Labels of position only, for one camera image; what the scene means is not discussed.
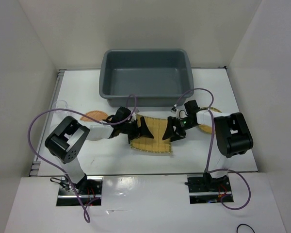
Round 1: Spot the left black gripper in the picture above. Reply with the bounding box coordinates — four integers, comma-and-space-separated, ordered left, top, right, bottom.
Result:
120, 117, 153, 144

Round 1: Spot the round green-rimmed bamboo plate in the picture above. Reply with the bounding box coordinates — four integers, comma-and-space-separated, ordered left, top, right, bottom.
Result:
198, 107, 222, 134

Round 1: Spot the round orange woven plate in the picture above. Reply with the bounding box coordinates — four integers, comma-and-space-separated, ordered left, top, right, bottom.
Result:
80, 110, 108, 121

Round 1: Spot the clear plastic cup near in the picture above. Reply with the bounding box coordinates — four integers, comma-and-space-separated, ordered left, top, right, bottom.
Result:
49, 124, 63, 136

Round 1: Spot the square bamboo mat tray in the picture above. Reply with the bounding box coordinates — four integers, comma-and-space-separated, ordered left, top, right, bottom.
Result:
130, 114, 172, 154

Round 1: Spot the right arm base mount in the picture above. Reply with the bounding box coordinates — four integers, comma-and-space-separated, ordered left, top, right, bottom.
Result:
184, 173, 234, 204

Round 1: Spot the black cable loop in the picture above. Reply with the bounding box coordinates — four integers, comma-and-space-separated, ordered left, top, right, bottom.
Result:
236, 223, 255, 233

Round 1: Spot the clear plastic cup far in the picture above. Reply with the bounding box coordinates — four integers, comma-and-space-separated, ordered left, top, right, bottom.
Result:
51, 100, 70, 118

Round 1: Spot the grey plastic bin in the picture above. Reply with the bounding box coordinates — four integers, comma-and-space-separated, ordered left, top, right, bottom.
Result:
99, 49, 194, 107

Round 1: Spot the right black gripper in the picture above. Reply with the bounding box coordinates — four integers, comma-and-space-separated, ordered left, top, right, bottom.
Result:
162, 115, 197, 142

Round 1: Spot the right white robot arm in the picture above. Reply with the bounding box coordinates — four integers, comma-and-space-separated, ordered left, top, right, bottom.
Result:
162, 108, 254, 191

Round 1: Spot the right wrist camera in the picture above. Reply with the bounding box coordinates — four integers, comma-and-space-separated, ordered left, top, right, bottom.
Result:
184, 100, 200, 115

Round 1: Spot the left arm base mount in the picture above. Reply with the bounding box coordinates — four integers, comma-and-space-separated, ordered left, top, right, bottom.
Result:
50, 176, 103, 207

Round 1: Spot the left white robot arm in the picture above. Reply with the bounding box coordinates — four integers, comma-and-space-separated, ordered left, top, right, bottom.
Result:
45, 115, 154, 194

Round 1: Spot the clear plastic cup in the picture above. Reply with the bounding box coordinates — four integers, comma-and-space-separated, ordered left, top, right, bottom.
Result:
51, 100, 70, 118
49, 124, 63, 136

